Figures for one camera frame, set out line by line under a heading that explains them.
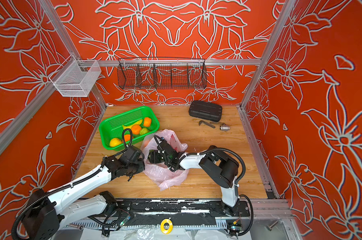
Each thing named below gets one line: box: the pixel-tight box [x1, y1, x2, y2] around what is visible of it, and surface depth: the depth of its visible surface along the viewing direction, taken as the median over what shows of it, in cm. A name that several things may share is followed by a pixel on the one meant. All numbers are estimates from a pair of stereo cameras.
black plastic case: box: [188, 100, 223, 122], surface depth 109 cm
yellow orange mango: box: [109, 138, 123, 147], surface depth 92 cm
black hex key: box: [198, 120, 216, 129], surface depth 109 cm
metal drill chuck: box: [219, 125, 231, 132], surface depth 103 cm
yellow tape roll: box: [160, 218, 173, 235], surface depth 69 cm
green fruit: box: [139, 127, 149, 136], surface depth 98 cm
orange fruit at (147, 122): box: [143, 117, 152, 127], surface depth 105 cm
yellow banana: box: [122, 119, 143, 130], surface depth 107 cm
